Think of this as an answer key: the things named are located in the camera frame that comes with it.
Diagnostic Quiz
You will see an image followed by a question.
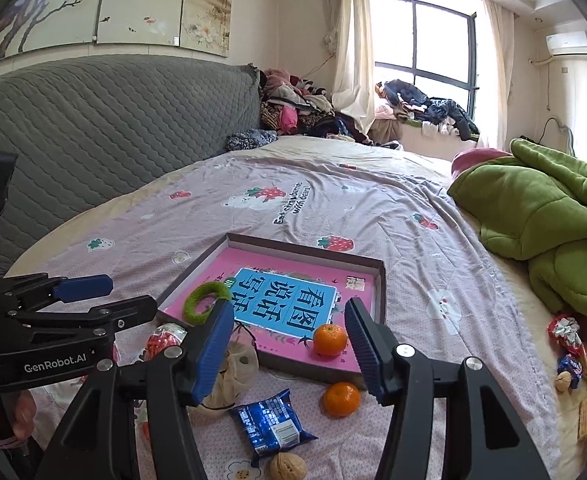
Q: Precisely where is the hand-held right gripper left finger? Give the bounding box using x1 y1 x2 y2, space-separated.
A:
36 301 236 480

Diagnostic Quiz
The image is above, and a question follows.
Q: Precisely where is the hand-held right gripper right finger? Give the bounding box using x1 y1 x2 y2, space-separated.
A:
343 296 554 480

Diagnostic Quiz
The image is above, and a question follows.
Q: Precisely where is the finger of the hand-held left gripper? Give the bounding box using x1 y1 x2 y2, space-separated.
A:
6 295 160 336
0 273 115 317

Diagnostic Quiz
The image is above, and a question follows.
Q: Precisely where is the beige mesh drawstring bag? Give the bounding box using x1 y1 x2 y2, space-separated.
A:
200 342 260 411

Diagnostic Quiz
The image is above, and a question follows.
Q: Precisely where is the blue snack packet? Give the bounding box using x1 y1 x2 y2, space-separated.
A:
229 389 318 468

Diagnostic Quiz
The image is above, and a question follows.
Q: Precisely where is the grey cardboard box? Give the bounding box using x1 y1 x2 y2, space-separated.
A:
156 232 388 386

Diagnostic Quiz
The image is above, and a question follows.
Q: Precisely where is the person's left hand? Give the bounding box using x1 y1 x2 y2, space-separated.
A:
10 389 38 442

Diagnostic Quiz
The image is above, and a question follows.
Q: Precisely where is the orange mandarin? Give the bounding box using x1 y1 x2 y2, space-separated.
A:
322 381 361 417
313 324 348 358

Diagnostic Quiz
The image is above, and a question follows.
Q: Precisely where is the red white wrapped candy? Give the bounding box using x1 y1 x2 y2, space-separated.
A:
144 323 186 363

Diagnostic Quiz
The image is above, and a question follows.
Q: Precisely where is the pink book with blue label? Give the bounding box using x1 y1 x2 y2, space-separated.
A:
166 247 378 368

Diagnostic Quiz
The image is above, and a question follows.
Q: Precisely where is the strawberry print bedsheet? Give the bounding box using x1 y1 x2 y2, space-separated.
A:
6 150 564 480

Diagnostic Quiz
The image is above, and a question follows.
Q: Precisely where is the grey quilted headboard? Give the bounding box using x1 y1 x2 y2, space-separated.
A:
0 54 261 281

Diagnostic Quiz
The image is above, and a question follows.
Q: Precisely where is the red white snack packet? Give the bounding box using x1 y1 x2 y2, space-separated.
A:
547 315 583 356

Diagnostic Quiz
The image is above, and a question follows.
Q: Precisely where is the dark patterned cloth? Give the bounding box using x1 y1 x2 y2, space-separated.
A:
224 129 278 152

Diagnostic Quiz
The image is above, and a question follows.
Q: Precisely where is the pink pillow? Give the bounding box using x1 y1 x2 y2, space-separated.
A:
451 147 514 181

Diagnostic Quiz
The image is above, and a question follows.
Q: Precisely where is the green fleece blanket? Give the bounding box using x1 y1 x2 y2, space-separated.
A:
447 138 587 321

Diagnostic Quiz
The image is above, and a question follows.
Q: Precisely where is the pile of dark jackets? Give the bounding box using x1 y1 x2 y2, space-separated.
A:
376 79 480 142

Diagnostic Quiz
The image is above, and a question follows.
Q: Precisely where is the pile of mixed clothes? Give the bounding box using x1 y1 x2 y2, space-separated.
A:
259 67 374 146

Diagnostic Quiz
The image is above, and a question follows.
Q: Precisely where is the cream curtain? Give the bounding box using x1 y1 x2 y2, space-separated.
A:
483 0 517 151
326 0 377 133

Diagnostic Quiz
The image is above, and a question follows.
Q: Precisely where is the black framed window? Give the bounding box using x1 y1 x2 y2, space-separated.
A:
371 0 487 111

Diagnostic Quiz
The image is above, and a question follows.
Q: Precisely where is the white air conditioner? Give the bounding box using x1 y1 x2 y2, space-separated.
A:
545 31 587 57

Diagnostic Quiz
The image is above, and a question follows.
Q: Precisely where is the green hair tie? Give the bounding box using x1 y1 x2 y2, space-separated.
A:
182 281 230 325

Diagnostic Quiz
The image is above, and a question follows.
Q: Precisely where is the floral wall painting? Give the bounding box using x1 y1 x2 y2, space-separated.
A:
0 0 234 71

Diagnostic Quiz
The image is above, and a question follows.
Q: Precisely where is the white wall cable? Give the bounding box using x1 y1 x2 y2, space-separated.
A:
538 116 577 156

